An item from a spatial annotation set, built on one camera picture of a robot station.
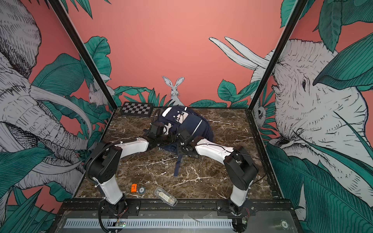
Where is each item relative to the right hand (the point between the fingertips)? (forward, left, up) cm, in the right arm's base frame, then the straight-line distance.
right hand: (178, 148), depth 89 cm
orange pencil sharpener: (-22, +24, -5) cm, 33 cm away
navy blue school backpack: (+23, +2, +2) cm, 23 cm away
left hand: (+7, -1, +2) cm, 8 cm away
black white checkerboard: (+37, +36, -3) cm, 52 cm away
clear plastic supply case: (-26, +6, -6) cm, 27 cm away
